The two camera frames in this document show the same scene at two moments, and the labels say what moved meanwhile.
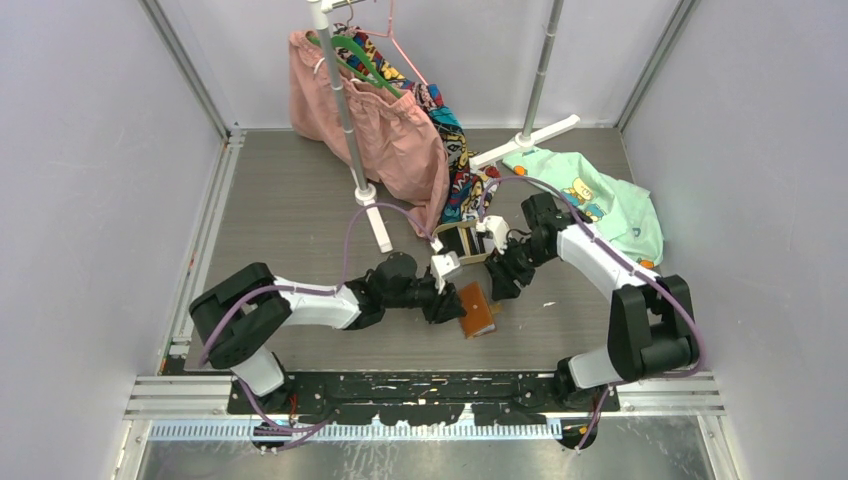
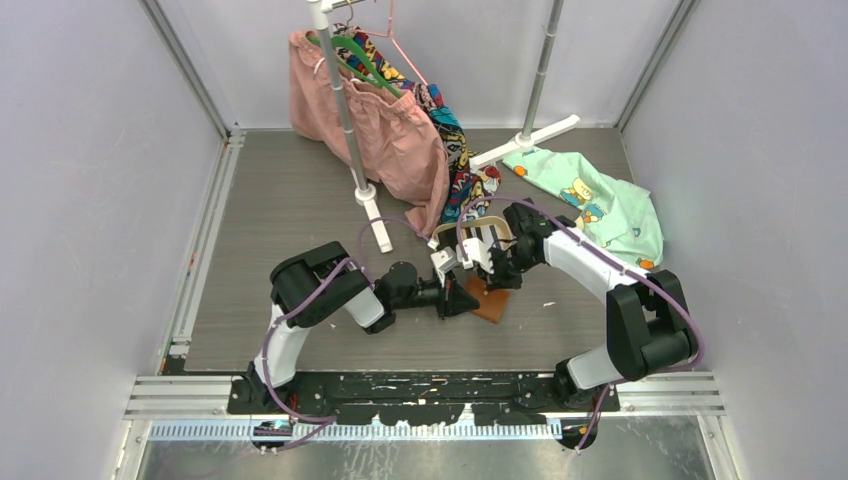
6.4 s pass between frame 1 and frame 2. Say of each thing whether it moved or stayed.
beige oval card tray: moved
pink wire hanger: stayed
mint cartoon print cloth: stayed
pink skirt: stayed
